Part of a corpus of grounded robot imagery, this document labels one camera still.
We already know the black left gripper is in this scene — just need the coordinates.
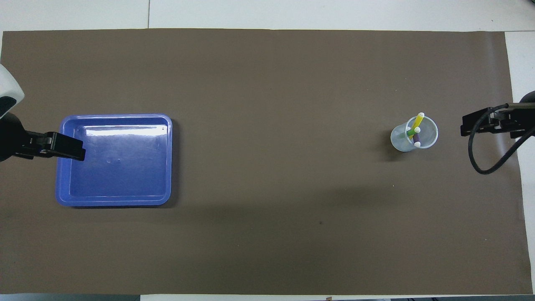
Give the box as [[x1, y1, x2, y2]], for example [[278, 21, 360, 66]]
[[0, 112, 86, 162]]

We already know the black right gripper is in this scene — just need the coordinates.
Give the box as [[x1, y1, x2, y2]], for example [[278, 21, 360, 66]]
[[461, 90, 535, 139]]

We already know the blue plastic tray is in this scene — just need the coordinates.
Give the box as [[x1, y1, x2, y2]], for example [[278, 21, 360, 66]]
[[56, 113, 173, 207]]

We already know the clear plastic cup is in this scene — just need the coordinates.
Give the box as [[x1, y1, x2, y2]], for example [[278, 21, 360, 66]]
[[390, 117, 438, 152]]

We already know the brown table mat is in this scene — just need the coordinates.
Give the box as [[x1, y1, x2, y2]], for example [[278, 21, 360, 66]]
[[0, 28, 533, 296]]

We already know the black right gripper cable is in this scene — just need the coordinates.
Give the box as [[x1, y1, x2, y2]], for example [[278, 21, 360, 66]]
[[468, 102, 535, 175]]

